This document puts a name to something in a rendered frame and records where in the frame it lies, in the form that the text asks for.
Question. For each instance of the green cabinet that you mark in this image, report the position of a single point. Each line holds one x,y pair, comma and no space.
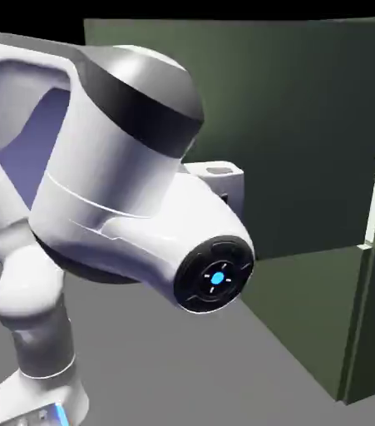
290,133

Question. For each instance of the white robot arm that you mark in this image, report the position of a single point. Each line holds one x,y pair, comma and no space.
100,186

